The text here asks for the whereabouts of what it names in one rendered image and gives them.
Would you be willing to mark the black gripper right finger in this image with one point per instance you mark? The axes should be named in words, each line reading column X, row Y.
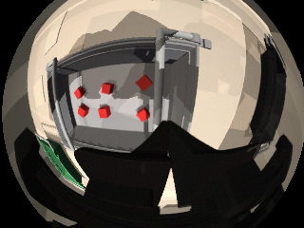
column 195, row 164

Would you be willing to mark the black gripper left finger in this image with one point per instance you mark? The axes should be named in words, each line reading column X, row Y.
column 147, row 167

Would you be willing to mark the small red block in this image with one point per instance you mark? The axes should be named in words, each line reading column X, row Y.
column 83, row 110
column 144, row 82
column 143, row 114
column 107, row 88
column 104, row 111

